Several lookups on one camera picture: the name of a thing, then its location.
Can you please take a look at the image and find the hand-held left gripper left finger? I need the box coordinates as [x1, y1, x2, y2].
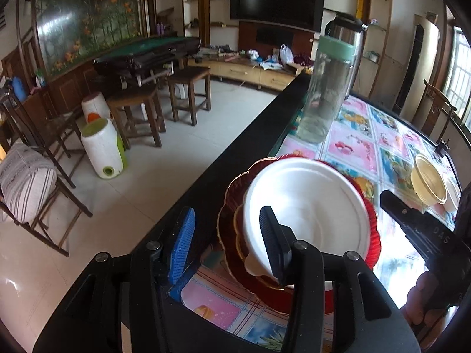
[33, 208, 196, 353]

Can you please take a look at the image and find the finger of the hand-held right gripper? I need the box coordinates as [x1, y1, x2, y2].
[380, 189, 457, 265]

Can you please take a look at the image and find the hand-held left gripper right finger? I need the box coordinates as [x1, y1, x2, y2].
[259, 206, 420, 353]

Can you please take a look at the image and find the red plate with round label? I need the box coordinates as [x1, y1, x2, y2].
[233, 162, 369, 291]

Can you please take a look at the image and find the cream disposable bowl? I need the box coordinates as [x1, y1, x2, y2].
[242, 157, 370, 289]
[442, 180, 463, 214]
[410, 154, 450, 207]

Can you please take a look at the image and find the red plate with gold lettering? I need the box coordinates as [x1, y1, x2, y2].
[217, 152, 381, 315]

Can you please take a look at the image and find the person's right hand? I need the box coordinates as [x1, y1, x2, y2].
[401, 270, 442, 326]

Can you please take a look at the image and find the wooden armchair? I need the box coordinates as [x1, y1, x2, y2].
[410, 80, 460, 138]

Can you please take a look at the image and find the dark wooden chair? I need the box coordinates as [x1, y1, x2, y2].
[0, 92, 93, 258]

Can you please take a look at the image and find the white and green plastic stool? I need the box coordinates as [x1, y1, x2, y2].
[80, 118, 127, 180]

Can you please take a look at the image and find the wooden stool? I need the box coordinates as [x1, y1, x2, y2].
[106, 84, 167, 149]
[167, 67, 212, 126]

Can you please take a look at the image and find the barred window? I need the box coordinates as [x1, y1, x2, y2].
[440, 26, 471, 135]

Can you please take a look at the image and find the clear bottle with mint lid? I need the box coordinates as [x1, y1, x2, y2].
[297, 35, 359, 144]

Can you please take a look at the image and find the white plastic stool orange hole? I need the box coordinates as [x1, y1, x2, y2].
[81, 92, 111, 124]

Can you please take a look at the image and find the striped cushion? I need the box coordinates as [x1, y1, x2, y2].
[0, 143, 59, 224]

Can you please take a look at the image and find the cream standing air conditioner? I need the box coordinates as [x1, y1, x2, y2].
[391, 14, 441, 115]

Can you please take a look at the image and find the wooden television cabinet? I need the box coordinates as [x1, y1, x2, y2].
[186, 56, 299, 91]

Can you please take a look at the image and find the green mahjong table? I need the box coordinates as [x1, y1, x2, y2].
[93, 37, 202, 89]

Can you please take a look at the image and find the large steel thermos flask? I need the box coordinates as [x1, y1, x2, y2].
[324, 12, 369, 100]

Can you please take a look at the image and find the blue plastic bottle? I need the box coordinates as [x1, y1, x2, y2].
[10, 76, 28, 103]

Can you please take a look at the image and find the black flat television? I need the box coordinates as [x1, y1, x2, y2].
[230, 0, 326, 33]

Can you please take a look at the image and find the large flower painting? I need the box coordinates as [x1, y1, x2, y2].
[33, 0, 144, 78]

